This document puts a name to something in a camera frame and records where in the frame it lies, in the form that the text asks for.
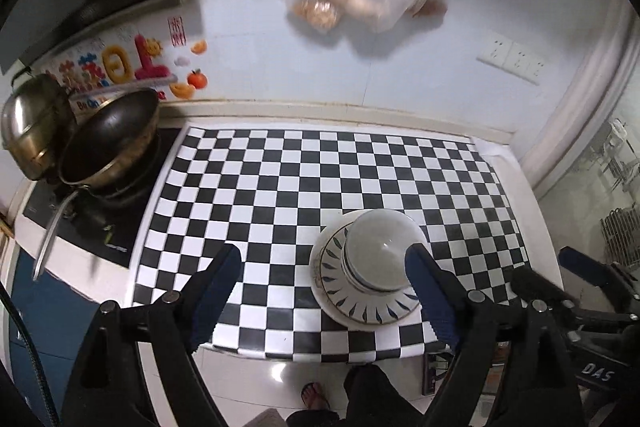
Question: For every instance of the black and white checkered mat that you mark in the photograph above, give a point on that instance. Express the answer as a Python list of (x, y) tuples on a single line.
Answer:
[(300, 187)]

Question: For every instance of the white wall socket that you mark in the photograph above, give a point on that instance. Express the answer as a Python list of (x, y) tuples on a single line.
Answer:
[(512, 54)]

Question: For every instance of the colourful wall sticker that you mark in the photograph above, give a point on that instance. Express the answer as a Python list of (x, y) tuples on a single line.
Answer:
[(120, 62)]

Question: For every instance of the dark wok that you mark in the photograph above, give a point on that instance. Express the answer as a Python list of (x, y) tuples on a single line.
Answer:
[(107, 137)]

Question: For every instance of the white plate with blue strokes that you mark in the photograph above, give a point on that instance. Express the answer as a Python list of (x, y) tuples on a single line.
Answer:
[(360, 307)]

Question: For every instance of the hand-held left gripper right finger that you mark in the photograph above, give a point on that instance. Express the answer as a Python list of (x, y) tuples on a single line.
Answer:
[(431, 297)]

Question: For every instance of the metal rack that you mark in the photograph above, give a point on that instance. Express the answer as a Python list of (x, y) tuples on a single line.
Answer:
[(620, 217)]

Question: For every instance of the blue cabinet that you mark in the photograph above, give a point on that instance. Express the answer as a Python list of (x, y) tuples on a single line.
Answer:
[(45, 317)]

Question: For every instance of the steel pot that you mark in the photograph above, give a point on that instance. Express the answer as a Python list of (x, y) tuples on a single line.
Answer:
[(30, 132)]

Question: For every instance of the black cooktop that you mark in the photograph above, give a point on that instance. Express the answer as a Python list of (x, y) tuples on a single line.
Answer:
[(125, 217)]

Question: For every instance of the white bowl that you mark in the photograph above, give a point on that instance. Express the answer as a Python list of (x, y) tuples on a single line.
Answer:
[(372, 289), (380, 247)]

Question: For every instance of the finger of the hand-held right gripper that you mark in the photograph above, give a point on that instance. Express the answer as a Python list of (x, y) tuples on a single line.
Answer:
[(585, 264), (537, 282)]

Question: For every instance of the person's foot in sandal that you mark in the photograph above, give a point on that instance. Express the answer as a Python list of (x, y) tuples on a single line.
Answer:
[(314, 396)]

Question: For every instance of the person's leg in dark trousers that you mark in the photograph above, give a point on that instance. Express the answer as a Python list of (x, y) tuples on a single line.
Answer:
[(365, 394)]

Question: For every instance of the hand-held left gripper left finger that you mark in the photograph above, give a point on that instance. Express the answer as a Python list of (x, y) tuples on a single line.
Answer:
[(215, 297)]

